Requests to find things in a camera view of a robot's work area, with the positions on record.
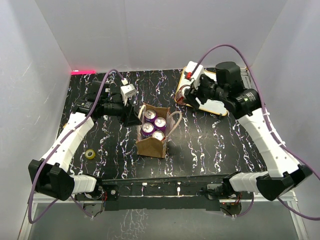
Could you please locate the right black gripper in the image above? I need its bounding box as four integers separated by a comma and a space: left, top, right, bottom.
182, 75, 227, 109

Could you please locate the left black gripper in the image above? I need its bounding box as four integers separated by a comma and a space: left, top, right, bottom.
101, 94, 142, 127

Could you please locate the red soda can front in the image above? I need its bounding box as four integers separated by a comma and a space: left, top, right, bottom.
174, 85, 190, 106

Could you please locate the red soda can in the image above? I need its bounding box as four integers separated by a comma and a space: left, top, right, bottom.
152, 130, 165, 141
174, 85, 190, 106

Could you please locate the purple soda can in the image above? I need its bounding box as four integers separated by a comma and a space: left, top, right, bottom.
144, 109, 158, 124
154, 117, 167, 133
140, 122, 155, 139

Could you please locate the purple soda can front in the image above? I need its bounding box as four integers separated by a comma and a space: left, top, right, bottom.
140, 122, 155, 139

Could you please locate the brown canvas tote bag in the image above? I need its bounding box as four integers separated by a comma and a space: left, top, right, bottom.
135, 103, 182, 158

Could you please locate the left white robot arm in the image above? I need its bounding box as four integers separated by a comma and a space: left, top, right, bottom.
28, 80, 142, 201

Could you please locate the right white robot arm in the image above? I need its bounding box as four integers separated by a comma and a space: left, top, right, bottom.
183, 61, 312, 201

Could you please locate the small whiteboard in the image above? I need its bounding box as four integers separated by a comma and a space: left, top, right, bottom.
175, 66, 228, 116

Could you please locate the yellow tape roll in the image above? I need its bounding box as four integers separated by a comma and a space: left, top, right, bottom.
84, 149, 96, 160

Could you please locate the pink marker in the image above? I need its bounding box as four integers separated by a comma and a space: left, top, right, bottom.
71, 70, 96, 76

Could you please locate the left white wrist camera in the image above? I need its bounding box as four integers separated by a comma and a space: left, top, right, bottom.
120, 78, 138, 106

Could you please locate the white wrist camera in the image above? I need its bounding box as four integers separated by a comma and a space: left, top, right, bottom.
120, 78, 138, 106
183, 61, 204, 89

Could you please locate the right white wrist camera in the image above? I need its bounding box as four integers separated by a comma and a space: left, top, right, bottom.
183, 61, 204, 89

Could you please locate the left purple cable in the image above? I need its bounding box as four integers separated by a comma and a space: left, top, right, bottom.
27, 69, 128, 224

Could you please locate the purple cable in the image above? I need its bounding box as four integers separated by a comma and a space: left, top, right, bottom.
27, 69, 128, 224
192, 44, 320, 221

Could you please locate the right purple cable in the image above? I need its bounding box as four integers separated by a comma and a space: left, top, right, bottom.
192, 44, 320, 221

